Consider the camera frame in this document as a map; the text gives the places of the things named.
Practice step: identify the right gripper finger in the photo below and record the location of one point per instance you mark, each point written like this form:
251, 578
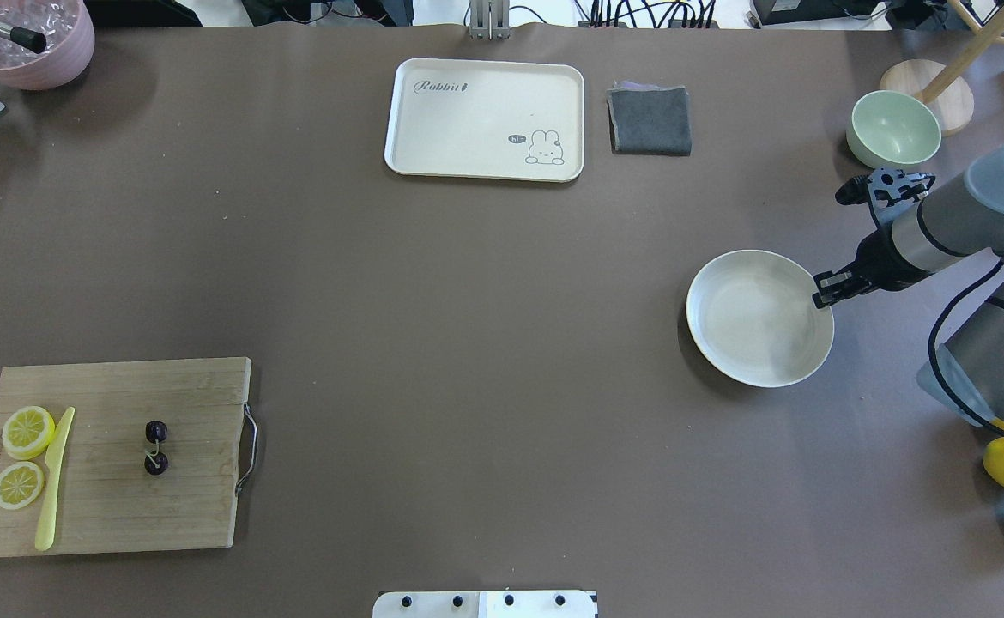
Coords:
824, 297
845, 278

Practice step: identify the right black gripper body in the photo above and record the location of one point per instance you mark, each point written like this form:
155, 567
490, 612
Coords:
881, 259

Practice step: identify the cream round plate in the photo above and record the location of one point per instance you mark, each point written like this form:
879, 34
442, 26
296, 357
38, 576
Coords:
752, 315

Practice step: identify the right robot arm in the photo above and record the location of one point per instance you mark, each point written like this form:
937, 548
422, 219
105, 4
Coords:
921, 229

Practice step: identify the cream rabbit tray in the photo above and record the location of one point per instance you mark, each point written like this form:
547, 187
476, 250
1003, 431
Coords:
486, 119

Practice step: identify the dark red cherry pair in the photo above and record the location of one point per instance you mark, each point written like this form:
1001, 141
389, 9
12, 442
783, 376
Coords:
155, 460

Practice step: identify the light green bowl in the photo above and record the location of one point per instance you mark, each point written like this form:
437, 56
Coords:
891, 129

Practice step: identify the wooden mug tree stand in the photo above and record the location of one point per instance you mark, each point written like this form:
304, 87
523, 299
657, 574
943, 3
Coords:
942, 87

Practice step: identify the grey folded cloth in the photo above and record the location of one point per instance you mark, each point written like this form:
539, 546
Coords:
646, 119

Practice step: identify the yellow plastic knife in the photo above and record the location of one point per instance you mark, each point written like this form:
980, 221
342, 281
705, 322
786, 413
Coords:
54, 460

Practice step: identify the pink bowl with ice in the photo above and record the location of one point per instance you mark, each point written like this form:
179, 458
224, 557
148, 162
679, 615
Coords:
70, 35

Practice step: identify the upper lemon slice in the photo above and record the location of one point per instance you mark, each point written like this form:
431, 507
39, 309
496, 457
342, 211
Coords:
28, 432

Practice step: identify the lemon slice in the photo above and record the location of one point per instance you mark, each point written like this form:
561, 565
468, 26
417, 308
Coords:
20, 484
28, 432

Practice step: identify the lower lemon slice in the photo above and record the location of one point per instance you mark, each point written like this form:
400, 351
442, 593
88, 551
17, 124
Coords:
20, 484

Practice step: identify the black muddler in bowl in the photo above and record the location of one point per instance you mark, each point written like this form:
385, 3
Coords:
34, 41

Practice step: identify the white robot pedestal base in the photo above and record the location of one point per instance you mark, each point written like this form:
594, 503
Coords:
567, 602

